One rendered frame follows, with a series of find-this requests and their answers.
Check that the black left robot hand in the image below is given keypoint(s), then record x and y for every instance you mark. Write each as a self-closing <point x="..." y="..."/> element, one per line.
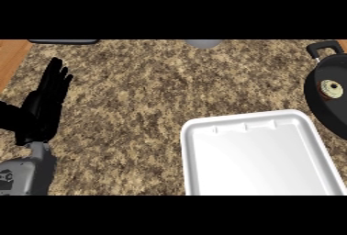
<point x="43" y="104"/>

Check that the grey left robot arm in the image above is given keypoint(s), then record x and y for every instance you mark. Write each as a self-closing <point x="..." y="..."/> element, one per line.
<point x="27" y="171"/>

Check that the white rectangular tray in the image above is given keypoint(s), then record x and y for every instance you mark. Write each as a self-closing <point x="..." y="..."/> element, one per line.
<point x="257" y="156"/>

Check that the brown cupcake with pale frosting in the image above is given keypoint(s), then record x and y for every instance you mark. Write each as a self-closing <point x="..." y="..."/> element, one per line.
<point x="331" y="89"/>

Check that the dark grey flat appliance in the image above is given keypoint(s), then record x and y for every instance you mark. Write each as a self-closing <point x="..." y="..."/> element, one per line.
<point x="63" y="41"/>

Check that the grey rounded object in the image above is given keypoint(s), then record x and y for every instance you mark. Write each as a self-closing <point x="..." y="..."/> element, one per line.
<point x="203" y="43"/>

